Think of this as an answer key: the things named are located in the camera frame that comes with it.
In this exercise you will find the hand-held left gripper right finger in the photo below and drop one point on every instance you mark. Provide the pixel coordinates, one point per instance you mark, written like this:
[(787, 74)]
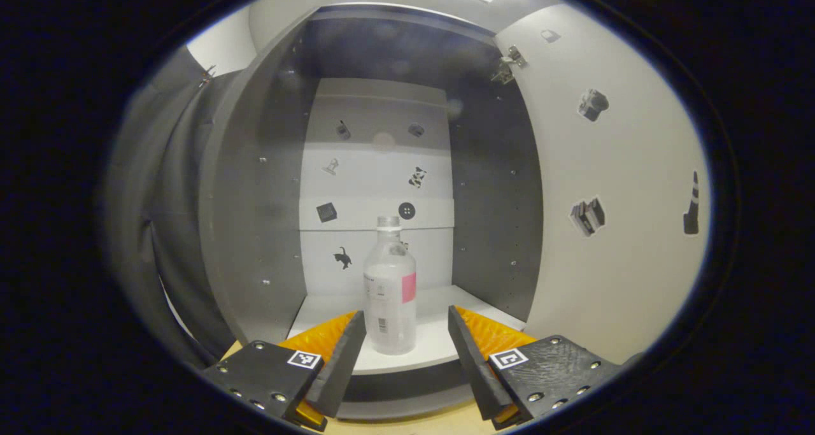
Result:
[(471, 365)]

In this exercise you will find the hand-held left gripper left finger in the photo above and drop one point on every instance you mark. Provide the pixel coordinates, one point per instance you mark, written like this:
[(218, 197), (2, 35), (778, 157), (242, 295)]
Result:
[(344, 365)]

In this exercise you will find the clear plastic bottle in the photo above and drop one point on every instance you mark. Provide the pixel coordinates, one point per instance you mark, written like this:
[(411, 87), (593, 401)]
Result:
[(388, 314)]

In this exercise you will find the grey cabinet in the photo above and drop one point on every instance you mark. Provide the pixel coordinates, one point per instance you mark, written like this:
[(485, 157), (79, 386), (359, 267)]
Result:
[(255, 231)]

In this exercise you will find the metal door hinge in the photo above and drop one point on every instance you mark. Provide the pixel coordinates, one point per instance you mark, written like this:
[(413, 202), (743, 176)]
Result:
[(507, 69)]

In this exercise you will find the black backdrop cloth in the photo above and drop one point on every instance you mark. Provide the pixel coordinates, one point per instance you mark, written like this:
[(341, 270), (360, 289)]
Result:
[(165, 231)]

